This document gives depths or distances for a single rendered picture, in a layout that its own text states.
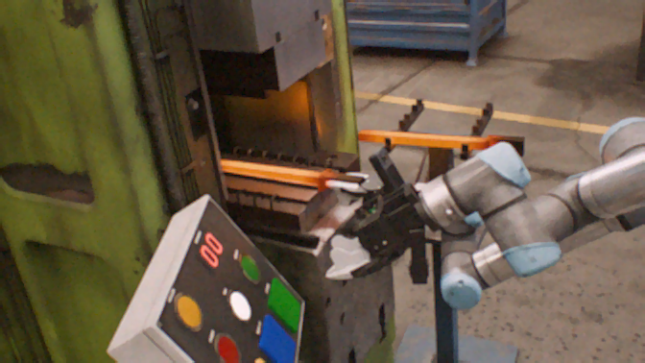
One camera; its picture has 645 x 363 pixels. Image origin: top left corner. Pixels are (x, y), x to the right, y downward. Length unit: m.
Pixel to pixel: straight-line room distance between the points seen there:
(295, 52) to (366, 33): 4.25
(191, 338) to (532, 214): 0.52
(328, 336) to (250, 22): 0.75
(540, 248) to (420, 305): 1.77
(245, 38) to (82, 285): 0.71
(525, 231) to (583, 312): 1.78
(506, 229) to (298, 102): 0.91
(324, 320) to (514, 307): 1.31
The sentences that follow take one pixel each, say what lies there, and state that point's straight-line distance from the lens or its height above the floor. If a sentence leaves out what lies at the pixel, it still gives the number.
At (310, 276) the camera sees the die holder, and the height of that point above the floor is 0.84.
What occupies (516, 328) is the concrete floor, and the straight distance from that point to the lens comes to 2.68.
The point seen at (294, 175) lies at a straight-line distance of 1.59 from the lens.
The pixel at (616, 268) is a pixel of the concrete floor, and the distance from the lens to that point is 3.05.
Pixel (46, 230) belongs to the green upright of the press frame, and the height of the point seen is 1.04.
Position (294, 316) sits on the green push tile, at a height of 0.99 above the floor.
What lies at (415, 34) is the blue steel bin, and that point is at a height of 0.21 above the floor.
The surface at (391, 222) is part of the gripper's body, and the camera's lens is 1.07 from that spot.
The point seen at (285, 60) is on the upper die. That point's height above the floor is 1.32.
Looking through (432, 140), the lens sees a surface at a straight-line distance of 1.82.
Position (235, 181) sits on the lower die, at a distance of 1.66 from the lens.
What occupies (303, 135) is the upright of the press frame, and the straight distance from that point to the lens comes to 1.84.
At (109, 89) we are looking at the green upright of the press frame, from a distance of 1.21.
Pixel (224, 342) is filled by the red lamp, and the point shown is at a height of 1.10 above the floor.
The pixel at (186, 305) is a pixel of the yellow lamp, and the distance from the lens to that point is 0.96.
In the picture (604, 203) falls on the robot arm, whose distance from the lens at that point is 1.07.
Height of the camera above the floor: 1.73
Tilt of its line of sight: 27 degrees down
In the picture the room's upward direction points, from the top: 7 degrees counter-clockwise
